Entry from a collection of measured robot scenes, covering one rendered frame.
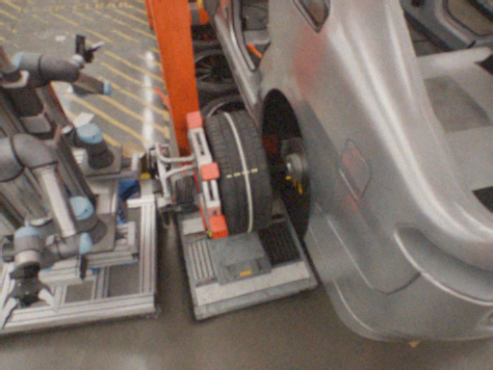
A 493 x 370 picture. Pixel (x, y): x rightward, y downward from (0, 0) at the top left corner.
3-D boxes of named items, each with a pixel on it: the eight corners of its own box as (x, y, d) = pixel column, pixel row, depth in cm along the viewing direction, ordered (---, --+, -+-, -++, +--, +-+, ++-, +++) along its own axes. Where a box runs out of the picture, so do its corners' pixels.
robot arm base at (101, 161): (86, 171, 200) (80, 158, 192) (89, 151, 209) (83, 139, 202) (114, 168, 202) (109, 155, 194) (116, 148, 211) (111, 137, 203)
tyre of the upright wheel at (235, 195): (234, 131, 234) (256, 229, 227) (198, 138, 230) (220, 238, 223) (251, 89, 170) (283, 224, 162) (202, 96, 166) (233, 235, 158)
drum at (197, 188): (214, 196, 195) (212, 179, 184) (175, 204, 191) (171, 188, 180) (208, 177, 204) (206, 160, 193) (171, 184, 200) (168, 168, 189)
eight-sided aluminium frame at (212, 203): (222, 246, 199) (219, 184, 156) (211, 249, 198) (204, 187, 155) (203, 174, 231) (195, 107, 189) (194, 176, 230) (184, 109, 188)
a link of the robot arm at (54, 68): (65, 52, 153) (114, 80, 202) (40, 50, 154) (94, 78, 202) (64, 79, 154) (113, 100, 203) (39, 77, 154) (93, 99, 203)
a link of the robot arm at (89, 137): (102, 156, 194) (94, 137, 183) (78, 153, 194) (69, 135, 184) (110, 141, 201) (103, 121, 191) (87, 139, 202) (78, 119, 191)
